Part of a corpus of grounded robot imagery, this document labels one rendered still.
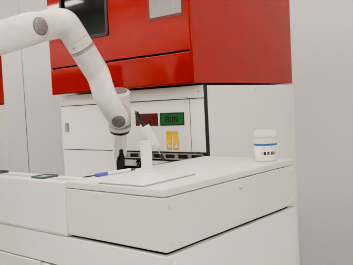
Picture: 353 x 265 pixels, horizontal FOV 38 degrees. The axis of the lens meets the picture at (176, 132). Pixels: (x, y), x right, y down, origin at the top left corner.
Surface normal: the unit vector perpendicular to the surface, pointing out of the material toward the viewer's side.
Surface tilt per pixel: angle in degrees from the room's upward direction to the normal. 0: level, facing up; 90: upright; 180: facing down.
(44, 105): 90
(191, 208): 90
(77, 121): 90
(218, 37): 90
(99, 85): 72
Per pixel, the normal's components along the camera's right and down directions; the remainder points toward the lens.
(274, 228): 0.77, 0.00
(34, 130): -0.64, 0.07
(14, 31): 0.10, 0.23
